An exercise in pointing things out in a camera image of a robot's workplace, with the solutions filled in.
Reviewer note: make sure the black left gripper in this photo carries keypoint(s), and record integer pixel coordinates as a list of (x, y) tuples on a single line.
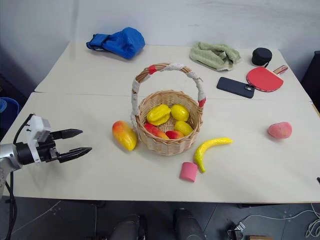
[(47, 149)]

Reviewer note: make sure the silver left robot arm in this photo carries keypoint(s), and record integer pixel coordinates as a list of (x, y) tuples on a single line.
[(7, 157)]

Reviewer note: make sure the large red yellow mango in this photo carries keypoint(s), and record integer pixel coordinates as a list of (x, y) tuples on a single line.
[(124, 136)]

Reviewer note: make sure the blue bucket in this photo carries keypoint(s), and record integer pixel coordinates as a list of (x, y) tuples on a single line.
[(8, 109)]

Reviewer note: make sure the yellow starfruit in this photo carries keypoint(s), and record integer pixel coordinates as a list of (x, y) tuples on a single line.
[(158, 114)]

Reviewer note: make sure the dark rounded left shape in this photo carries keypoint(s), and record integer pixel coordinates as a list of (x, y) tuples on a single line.
[(130, 228)]

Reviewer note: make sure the dark rounded shape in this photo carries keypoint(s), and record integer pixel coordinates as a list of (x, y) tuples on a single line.
[(130, 228), (189, 225)]

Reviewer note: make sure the red yellow apple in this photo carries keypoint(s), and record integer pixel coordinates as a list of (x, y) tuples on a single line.
[(174, 134)]

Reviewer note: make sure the blue boxing glove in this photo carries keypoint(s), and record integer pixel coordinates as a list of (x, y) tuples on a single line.
[(122, 43)]

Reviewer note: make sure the yellow lemon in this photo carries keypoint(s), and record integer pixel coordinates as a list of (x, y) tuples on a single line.
[(180, 112), (184, 127)]

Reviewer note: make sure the pink cylinder block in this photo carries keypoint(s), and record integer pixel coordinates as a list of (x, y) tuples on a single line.
[(188, 171)]

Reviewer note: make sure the yellow banana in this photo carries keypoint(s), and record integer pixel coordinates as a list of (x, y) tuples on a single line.
[(205, 150)]

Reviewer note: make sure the dark rounded right shape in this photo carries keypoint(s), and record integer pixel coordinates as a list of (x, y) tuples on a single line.
[(189, 225)]

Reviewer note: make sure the green towel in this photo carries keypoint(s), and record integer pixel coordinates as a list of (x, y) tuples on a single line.
[(214, 56)]

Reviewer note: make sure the black smartphone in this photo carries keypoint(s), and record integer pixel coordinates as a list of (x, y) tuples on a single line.
[(236, 87)]

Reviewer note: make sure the metal clamp on floor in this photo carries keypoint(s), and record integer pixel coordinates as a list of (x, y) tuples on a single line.
[(237, 230)]

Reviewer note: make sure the red table tennis paddle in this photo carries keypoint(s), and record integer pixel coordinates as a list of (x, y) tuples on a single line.
[(265, 78)]

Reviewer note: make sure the pink peach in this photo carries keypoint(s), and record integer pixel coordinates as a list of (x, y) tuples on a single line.
[(280, 130)]

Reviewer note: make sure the black round case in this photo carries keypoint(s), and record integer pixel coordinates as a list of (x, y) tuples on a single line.
[(261, 56)]

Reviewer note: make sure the black chair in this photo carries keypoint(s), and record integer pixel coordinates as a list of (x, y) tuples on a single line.
[(312, 75)]

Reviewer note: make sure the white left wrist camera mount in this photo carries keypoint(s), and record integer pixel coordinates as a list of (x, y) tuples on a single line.
[(37, 130)]

